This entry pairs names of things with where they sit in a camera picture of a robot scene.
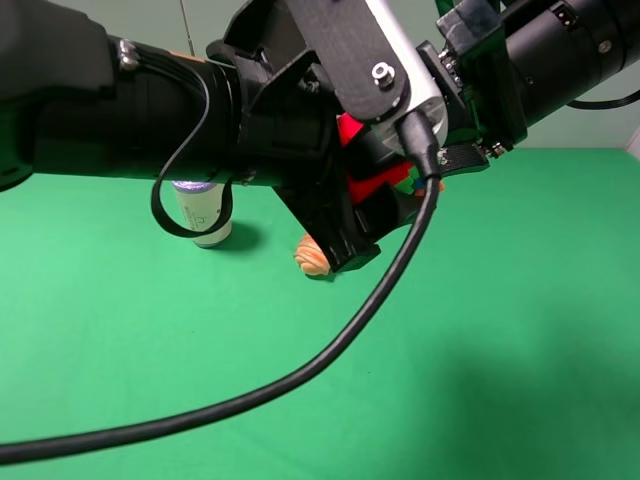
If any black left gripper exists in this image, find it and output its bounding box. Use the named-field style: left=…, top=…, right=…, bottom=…
left=206, top=1, right=422, bottom=273

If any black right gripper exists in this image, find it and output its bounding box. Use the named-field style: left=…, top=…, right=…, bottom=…
left=417, top=0, right=527, bottom=175

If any multicolour puzzle cube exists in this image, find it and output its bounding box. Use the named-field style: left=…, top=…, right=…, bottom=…
left=337, top=113, right=425, bottom=204

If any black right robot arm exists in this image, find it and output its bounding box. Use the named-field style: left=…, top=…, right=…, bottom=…
left=417, top=1, right=639, bottom=176

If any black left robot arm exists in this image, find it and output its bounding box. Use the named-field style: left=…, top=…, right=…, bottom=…
left=1, top=1, right=422, bottom=271

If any orange ribbed bread toy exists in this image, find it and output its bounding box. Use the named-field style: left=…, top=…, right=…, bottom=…
left=293, top=234, right=331, bottom=276

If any purple-capped white cylinder can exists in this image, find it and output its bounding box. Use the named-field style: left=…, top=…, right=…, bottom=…
left=172, top=181, right=232, bottom=248

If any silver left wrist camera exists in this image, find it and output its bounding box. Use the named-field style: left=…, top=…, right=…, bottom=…
left=287, top=1, right=449, bottom=152

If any thick black camera cable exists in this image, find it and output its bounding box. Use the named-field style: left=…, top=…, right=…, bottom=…
left=0, top=110, right=444, bottom=464

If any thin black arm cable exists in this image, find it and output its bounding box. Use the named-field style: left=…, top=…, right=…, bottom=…
left=152, top=77, right=236, bottom=240

